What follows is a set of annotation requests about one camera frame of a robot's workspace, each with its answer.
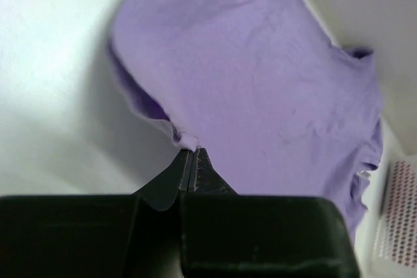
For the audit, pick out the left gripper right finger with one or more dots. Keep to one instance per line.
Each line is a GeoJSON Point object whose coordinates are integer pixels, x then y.
{"type": "Point", "coordinates": [224, 234]}

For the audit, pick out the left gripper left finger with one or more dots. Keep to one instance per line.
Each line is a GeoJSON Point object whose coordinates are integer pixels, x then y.
{"type": "Point", "coordinates": [90, 235]}

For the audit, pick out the purple t shirt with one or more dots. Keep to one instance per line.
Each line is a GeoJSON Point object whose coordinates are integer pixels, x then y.
{"type": "Point", "coordinates": [259, 85]}

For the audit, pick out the white plastic basket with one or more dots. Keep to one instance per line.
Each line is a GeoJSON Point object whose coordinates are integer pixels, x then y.
{"type": "Point", "coordinates": [385, 243]}

